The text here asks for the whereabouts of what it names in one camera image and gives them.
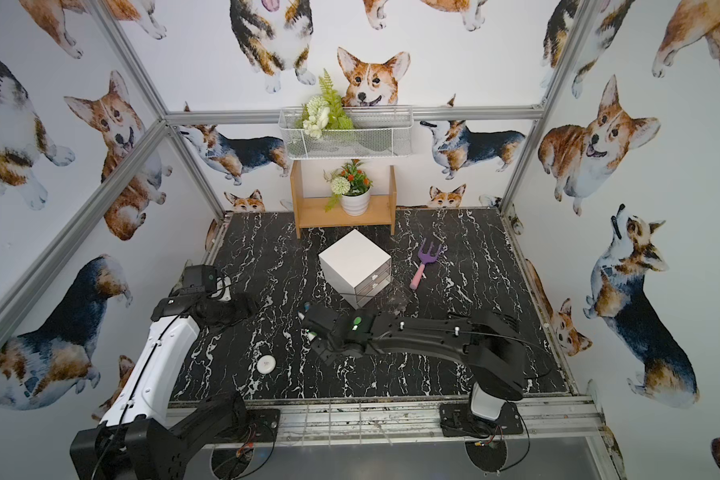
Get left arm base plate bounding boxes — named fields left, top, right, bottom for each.
left=240, top=408, right=281, bottom=444

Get white wire basket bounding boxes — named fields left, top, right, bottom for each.
left=278, top=106, right=414, bottom=160

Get wooden shelf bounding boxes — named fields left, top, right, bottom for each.
left=289, top=159, right=398, bottom=236

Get purple pink toy rake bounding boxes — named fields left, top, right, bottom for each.
left=409, top=239, right=444, bottom=290

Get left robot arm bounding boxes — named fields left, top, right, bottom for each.
left=70, top=293, right=259, bottom=479

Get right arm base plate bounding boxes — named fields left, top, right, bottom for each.
left=438, top=402, right=525, bottom=439

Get white potted plant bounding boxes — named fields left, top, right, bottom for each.
left=324, top=159, right=373, bottom=217

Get white mini drawer cabinet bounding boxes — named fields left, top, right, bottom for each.
left=319, top=229, right=392, bottom=309

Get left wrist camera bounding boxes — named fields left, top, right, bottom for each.
left=177, top=264, right=231, bottom=299

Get green white artificial flowers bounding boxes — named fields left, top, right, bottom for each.
left=295, top=70, right=354, bottom=139

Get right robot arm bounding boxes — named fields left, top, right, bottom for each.
left=298, top=304, right=526, bottom=420

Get white earphone case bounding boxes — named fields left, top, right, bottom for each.
left=256, top=355, right=277, bottom=375

